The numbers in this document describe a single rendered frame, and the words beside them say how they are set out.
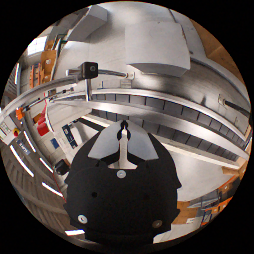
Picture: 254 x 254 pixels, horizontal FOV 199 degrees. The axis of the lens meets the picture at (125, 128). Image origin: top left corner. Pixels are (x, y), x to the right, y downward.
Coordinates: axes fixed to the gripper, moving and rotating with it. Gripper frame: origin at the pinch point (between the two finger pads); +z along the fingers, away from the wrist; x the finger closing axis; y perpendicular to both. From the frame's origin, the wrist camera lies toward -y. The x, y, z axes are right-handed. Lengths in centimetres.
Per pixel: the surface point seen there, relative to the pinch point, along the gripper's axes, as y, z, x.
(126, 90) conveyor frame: -4.6, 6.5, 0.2
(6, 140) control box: -2, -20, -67
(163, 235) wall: 394, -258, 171
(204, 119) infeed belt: -2.6, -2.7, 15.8
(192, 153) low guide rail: 3.5, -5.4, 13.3
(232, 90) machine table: -14.1, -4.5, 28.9
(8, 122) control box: -8, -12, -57
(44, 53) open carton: -120, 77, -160
